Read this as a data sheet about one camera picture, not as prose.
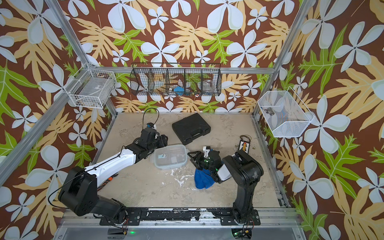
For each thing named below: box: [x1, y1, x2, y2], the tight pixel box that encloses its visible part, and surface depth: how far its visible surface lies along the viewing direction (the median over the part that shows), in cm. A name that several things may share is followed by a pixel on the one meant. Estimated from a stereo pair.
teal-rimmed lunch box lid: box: [150, 144, 190, 170], surface depth 91 cm
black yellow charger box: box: [238, 139, 251, 154], surface depth 103 cm
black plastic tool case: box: [172, 113, 211, 146], surface depth 107 cm
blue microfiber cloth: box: [194, 168, 216, 190], surface depth 86 cm
